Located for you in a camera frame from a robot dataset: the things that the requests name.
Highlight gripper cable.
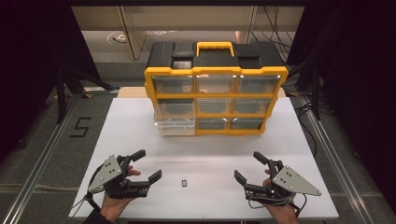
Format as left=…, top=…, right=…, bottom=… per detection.
left=69, top=166, right=106, bottom=217
left=247, top=192, right=307, bottom=217

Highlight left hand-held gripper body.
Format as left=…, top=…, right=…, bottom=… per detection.
left=88, top=154, right=150, bottom=200

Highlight hanging black cables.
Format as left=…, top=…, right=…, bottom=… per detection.
left=251, top=6, right=297, bottom=63

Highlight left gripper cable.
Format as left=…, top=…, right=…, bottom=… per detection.
left=69, top=166, right=106, bottom=217

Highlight person's right hand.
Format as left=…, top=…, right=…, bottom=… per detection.
left=262, top=169, right=300, bottom=224

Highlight clear plastic drawer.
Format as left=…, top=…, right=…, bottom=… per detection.
left=153, top=117, right=196, bottom=137

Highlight aluminium floor rail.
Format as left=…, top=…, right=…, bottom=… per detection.
left=0, top=92, right=82, bottom=224
left=297, top=92, right=379, bottom=224

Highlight yellow and black drawer cabinet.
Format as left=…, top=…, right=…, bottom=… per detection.
left=144, top=41, right=290, bottom=137

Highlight black metal stand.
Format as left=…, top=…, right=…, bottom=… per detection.
left=55, top=66, right=120, bottom=124

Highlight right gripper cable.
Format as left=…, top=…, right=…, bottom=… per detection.
left=247, top=192, right=307, bottom=217

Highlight black floor cable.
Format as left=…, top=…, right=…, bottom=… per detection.
left=295, top=102, right=318, bottom=158

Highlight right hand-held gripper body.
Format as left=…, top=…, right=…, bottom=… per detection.
left=244, top=160, right=322, bottom=206

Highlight person's left hand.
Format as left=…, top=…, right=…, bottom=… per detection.
left=100, top=166, right=142, bottom=223

